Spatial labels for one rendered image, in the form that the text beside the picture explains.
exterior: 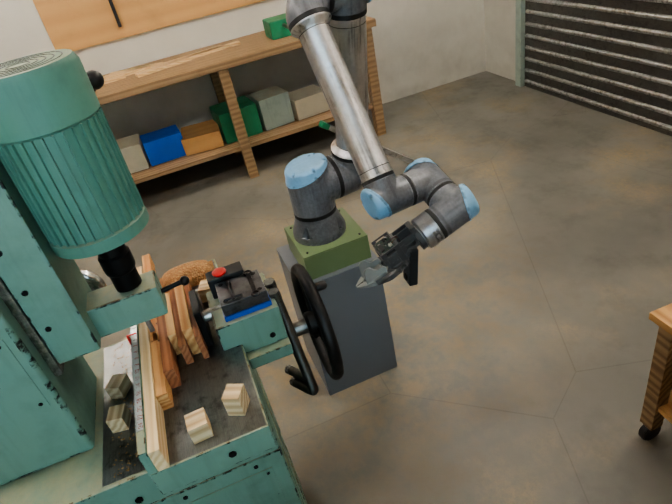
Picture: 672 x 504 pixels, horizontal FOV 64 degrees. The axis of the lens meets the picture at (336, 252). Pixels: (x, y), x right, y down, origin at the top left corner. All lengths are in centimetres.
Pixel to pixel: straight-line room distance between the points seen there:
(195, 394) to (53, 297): 31
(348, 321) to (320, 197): 49
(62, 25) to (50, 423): 344
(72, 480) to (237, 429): 37
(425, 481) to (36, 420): 122
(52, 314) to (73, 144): 32
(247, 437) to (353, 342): 113
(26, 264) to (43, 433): 35
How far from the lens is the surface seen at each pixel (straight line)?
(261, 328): 113
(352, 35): 160
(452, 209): 139
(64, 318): 109
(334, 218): 185
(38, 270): 104
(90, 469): 123
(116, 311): 113
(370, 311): 201
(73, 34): 433
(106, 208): 98
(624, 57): 409
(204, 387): 109
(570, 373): 223
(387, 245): 137
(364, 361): 215
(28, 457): 126
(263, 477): 124
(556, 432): 206
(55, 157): 94
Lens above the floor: 164
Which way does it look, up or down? 34 degrees down
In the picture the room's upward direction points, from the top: 13 degrees counter-clockwise
